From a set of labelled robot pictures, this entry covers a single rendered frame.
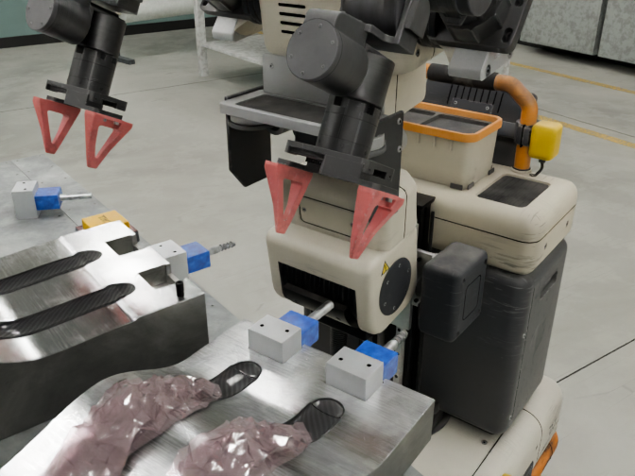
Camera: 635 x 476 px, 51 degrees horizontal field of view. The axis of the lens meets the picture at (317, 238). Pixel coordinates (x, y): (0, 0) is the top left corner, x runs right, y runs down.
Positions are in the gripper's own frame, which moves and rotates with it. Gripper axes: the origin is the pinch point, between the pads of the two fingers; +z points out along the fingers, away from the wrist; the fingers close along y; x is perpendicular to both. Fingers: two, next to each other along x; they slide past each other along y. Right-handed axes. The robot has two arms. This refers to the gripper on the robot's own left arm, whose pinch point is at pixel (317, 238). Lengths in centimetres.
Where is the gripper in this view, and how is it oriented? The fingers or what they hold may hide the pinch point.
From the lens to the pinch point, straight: 71.1
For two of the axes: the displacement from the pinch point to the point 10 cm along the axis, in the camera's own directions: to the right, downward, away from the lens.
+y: 8.0, 2.7, -5.3
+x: 5.3, 0.8, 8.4
